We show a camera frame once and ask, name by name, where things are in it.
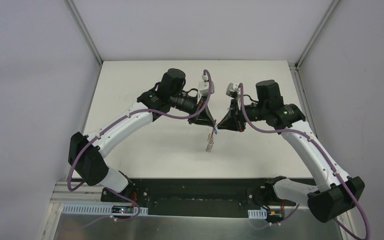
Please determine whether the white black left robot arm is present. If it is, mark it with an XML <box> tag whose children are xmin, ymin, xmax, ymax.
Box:
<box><xmin>67</xmin><ymin>68</ymin><xmax>216</xmax><ymax>203</ymax></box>

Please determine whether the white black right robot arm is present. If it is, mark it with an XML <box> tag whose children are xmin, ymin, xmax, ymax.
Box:
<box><xmin>217</xmin><ymin>79</ymin><xmax>365</xmax><ymax>223</ymax></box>

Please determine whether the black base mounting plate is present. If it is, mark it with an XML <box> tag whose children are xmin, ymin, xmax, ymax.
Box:
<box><xmin>99</xmin><ymin>178</ymin><xmax>299</xmax><ymax>218</ymax></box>

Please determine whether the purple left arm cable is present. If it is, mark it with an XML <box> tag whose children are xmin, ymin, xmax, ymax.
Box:
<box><xmin>66</xmin><ymin>68</ymin><xmax>213</xmax><ymax>223</ymax></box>

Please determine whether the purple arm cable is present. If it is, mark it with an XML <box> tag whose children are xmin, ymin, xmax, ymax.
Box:
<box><xmin>237</xmin><ymin>82</ymin><xmax>372</xmax><ymax>240</ymax></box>
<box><xmin>66</xmin><ymin>68</ymin><xmax>213</xmax><ymax>223</ymax></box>

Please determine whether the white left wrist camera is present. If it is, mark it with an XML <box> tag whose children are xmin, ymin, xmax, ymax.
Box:
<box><xmin>196</xmin><ymin>72</ymin><xmax>215</xmax><ymax>106</ymax></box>

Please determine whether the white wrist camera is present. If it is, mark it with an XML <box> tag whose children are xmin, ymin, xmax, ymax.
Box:
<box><xmin>225</xmin><ymin>83</ymin><xmax>242</xmax><ymax>99</ymax></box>
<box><xmin>196</xmin><ymin>72</ymin><xmax>215</xmax><ymax>106</ymax></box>

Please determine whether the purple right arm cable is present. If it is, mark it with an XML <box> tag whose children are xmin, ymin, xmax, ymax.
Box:
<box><xmin>237</xmin><ymin>82</ymin><xmax>372</xmax><ymax>240</ymax></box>

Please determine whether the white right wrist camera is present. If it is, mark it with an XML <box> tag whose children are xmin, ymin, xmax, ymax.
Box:
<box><xmin>225</xmin><ymin>83</ymin><xmax>242</xmax><ymax>99</ymax></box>

